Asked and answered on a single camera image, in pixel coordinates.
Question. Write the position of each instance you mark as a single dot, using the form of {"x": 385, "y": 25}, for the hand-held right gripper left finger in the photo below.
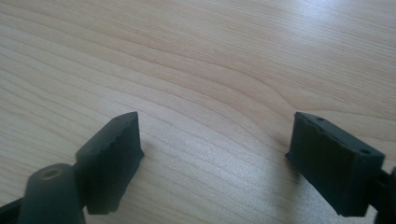
{"x": 109, "y": 161}

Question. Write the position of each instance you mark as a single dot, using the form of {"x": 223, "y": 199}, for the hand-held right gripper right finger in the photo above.
{"x": 336, "y": 168}

